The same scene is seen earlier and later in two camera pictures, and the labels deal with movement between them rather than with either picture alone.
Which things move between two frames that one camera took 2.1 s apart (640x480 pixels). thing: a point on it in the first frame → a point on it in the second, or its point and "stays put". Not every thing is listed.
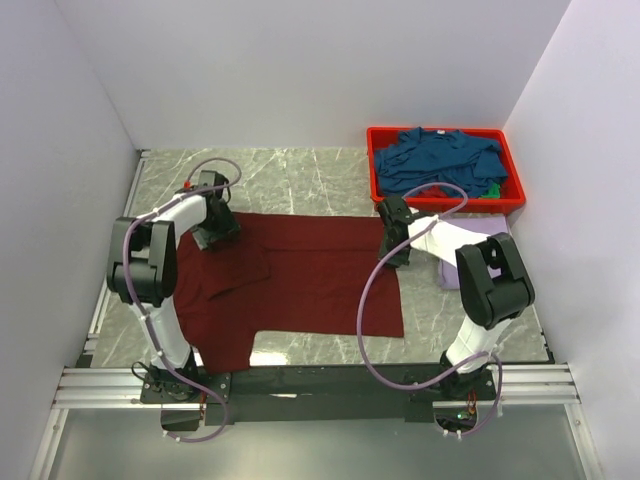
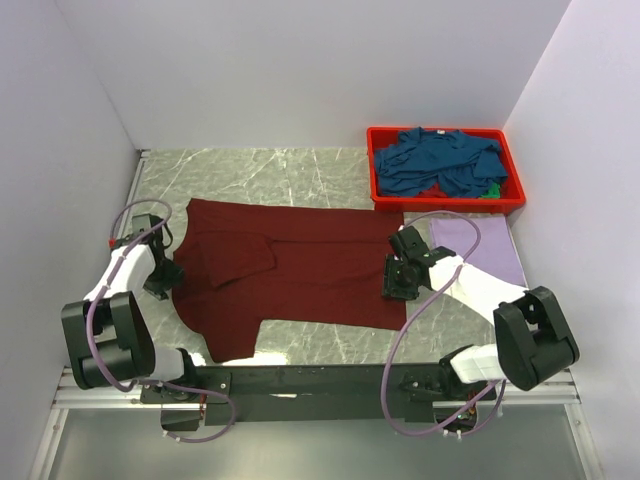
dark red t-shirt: (284, 275) stays put
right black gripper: (398, 260) → (389, 286)
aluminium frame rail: (524, 387) stays put
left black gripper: (229, 228) → (158, 289)
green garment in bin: (493, 193) stays put
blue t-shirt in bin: (423, 154) stays put
